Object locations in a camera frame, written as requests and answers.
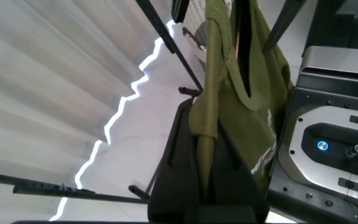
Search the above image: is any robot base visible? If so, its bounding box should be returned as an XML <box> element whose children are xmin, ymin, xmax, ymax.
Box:
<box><xmin>265</xmin><ymin>0</ymin><xmax>358</xmax><ymax>224</ymax></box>

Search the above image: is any black clothes rack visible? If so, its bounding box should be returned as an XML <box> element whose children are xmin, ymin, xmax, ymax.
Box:
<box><xmin>0</xmin><ymin>0</ymin><xmax>204</xmax><ymax>205</ymax></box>

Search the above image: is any white laundry basket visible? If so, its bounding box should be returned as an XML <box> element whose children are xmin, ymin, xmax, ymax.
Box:
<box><xmin>181</xmin><ymin>0</ymin><xmax>213</xmax><ymax>63</ymax></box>

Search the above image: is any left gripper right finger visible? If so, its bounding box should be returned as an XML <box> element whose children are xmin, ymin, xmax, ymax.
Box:
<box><xmin>209</xmin><ymin>119</ymin><xmax>270</xmax><ymax>222</ymax></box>

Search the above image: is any pink clothes hanger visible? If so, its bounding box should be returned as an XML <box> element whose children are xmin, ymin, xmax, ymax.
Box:
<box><xmin>234</xmin><ymin>29</ymin><xmax>241</xmax><ymax>58</ymax></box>

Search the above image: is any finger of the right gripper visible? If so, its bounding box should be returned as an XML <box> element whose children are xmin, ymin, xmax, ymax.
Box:
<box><xmin>262</xmin><ymin>0</ymin><xmax>308</xmax><ymax>54</ymax></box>

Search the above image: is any white curtain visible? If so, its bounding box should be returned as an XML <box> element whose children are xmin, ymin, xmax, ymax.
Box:
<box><xmin>0</xmin><ymin>0</ymin><xmax>175</xmax><ymax>222</ymax></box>

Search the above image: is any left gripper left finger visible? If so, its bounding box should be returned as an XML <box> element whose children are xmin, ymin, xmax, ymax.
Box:
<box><xmin>147</xmin><ymin>99</ymin><xmax>203</xmax><ymax>222</ymax></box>

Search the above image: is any green printed garment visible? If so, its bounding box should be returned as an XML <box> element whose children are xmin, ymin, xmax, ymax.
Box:
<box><xmin>188</xmin><ymin>0</ymin><xmax>295</xmax><ymax>203</ymax></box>

